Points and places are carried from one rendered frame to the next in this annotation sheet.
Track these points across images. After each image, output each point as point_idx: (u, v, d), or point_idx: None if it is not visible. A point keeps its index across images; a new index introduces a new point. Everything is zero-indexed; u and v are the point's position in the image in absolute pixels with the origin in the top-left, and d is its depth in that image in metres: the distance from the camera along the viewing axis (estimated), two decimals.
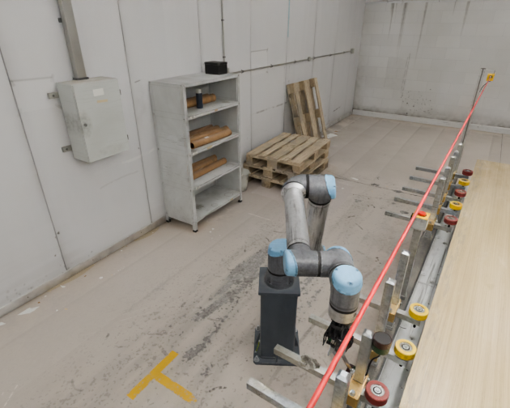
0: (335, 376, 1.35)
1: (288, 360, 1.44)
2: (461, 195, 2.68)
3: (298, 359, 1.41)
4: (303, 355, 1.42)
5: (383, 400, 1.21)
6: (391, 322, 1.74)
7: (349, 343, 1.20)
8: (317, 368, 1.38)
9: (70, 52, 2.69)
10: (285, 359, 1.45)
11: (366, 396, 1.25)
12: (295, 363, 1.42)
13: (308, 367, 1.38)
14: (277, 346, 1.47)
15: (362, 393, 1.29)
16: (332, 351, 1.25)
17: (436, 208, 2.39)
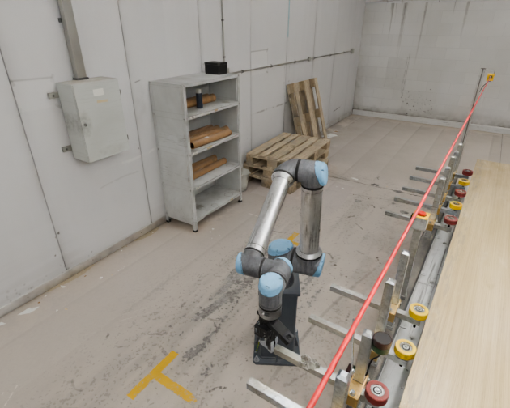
0: (335, 376, 1.35)
1: (288, 360, 1.44)
2: (461, 195, 2.68)
3: (298, 359, 1.41)
4: (303, 355, 1.42)
5: (383, 400, 1.21)
6: (391, 322, 1.74)
7: (266, 342, 1.44)
8: (317, 368, 1.38)
9: (70, 52, 2.69)
10: (285, 359, 1.45)
11: (366, 396, 1.25)
12: (295, 363, 1.42)
13: (308, 367, 1.38)
14: (277, 346, 1.47)
15: (362, 393, 1.29)
16: None
17: (436, 208, 2.39)
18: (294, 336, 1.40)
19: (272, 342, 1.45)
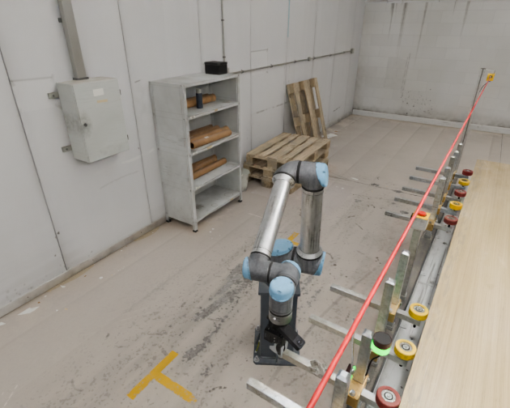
0: None
1: (297, 365, 1.42)
2: (461, 195, 2.68)
3: (308, 364, 1.39)
4: (313, 360, 1.40)
5: (394, 405, 1.20)
6: (391, 322, 1.74)
7: (276, 346, 1.41)
8: None
9: (70, 52, 2.69)
10: (294, 363, 1.43)
11: (376, 401, 1.23)
12: (305, 367, 1.40)
13: (318, 372, 1.36)
14: (286, 351, 1.45)
15: (373, 398, 1.27)
16: None
17: (436, 208, 2.39)
18: (304, 342, 1.38)
19: (282, 346, 1.42)
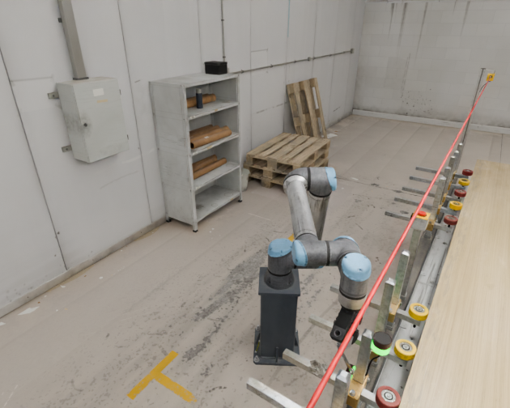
0: None
1: (297, 365, 1.42)
2: (461, 195, 2.68)
3: (308, 364, 1.39)
4: (313, 360, 1.40)
5: (394, 405, 1.20)
6: (391, 322, 1.74)
7: None
8: None
9: (70, 52, 2.69)
10: (294, 363, 1.43)
11: (376, 401, 1.23)
12: (305, 367, 1.40)
13: (318, 372, 1.36)
14: (286, 351, 1.45)
15: (373, 398, 1.27)
16: None
17: (436, 208, 2.39)
18: (341, 340, 1.15)
19: None
